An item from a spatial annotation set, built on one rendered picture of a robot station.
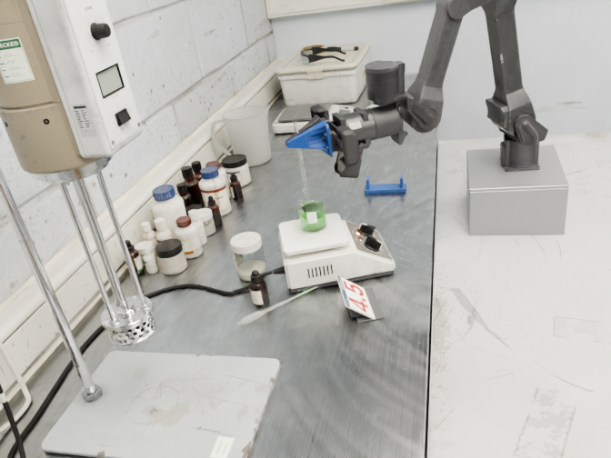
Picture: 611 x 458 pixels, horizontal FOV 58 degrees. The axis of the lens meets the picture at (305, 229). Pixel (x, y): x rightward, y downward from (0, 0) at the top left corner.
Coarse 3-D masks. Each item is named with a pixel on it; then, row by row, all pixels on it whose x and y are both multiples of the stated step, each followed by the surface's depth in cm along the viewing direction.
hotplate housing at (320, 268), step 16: (352, 240) 102; (288, 256) 99; (304, 256) 98; (320, 256) 98; (336, 256) 98; (352, 256) 98; (368, 256) 99; (288, 272) 98; (304, 272) 99; (320, 272) 99; (336, 272) 99; (352, 272) 100; (368, 272) 100; (384, 272) 101
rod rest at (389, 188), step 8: (368, 176) 134; (400, 176) 132; (368, 184) 132; (376, 184) 135; (384, 184) 134; (392, 184) 134; (400, 184) 131; (368, 192) 133; (376, 192) 132; (384, 192) 132; (392, 192) 132; (400, 192) 131
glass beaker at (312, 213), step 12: (300, 192) 102; (312, 192) 102; (324, 192) 100; (300, 204) 99; (312, 204) 98; (324, 204) 100; (300, 216) 101; (312, 216) 99; (324, 216) 101; (312, 228) 101; (324, 228) 102
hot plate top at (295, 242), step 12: (336, 216) 106; (288, 228) 105; (300, 228) 104; (336, 228) 102; (288, 240) 101; (300, 240) 100; (312, 240) 99; (324, 240) 99; (336, 240) 98; (348, 240) 98; (288, 252) 97; (300, 252) 97
